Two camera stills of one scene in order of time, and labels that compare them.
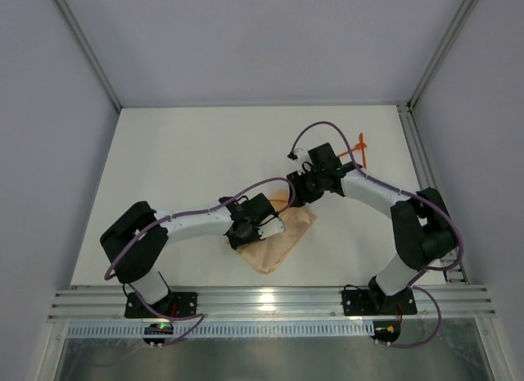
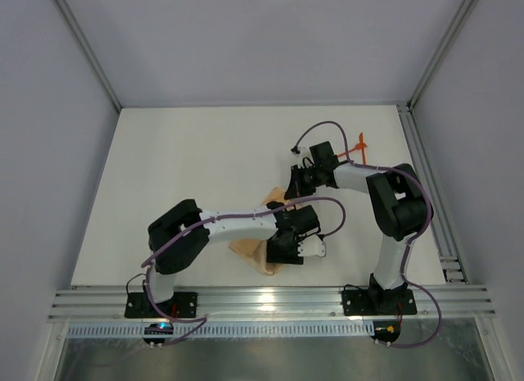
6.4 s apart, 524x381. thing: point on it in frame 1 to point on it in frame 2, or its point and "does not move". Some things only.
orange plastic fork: [358, 146] does not move
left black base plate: [174, 303] does not move
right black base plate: [362, 302] does not move
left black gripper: [246, 231] to [282, 250]
